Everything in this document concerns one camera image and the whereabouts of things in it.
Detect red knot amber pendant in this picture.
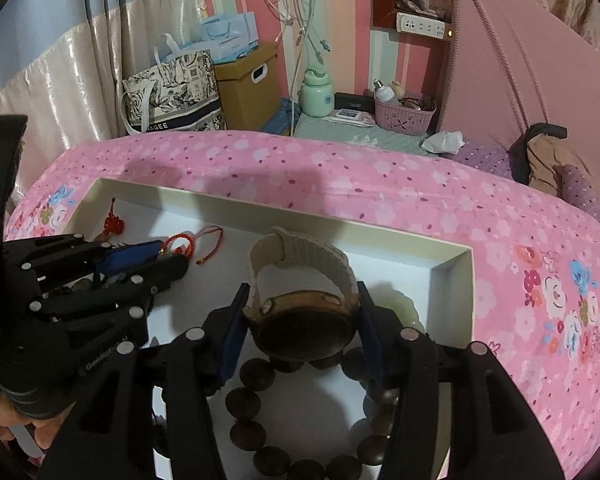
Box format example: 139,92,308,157
92,197,128,241

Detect cream strap wrist watch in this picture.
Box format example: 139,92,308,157
242,226,363,361

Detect white light bulb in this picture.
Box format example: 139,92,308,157
372,78,398,103

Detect wet wipes pack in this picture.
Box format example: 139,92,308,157
327,108,378,126

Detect light blue paper bag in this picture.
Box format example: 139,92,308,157
200,11,258,66

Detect white tissue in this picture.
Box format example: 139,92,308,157
420,130,465,155

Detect tan bag black strap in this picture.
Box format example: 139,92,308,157
510,122,586,196

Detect purple dotted blanket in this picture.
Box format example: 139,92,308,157
450,140,600,261

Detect brown cardboard storage box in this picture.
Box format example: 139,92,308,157
212,42,281,133

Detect red cord bead bracelet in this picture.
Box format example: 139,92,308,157
160,226,226,266

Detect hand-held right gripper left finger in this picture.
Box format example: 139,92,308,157
42,282,251,480

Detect pink plastic basket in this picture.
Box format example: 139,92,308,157
374,92,437,136

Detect black box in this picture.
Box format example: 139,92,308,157
334,92,376,111

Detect blue sheer curtain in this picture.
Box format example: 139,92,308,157
0,0,206,111

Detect green water bottle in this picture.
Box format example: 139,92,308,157
300,62,333,118

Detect white charging cables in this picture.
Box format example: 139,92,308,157
260,0,331,96

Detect dark wooden bead bracelet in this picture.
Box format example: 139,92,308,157
225,347,406,480

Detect green cloth nightstand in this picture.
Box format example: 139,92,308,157
292,110,451,158

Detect blue woven cloth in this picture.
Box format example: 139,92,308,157
265,97,301,136

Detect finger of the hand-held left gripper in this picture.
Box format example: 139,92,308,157
27,254,191,332
2,232,166,281

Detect person's left hand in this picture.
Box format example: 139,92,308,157
0,395,58,461

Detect white power strip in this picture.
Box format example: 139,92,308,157
396,11,453,40

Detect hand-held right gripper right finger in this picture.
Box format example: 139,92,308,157
357,281,566,480

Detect pink floral bedsheet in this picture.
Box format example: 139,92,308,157
5,130,600,480

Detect white shallow tray box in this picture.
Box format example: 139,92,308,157
5,175,476,480

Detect cream satin curtain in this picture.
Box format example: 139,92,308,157
0,2,206,141

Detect floral print tote bag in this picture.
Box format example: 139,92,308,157
121,34,228,136

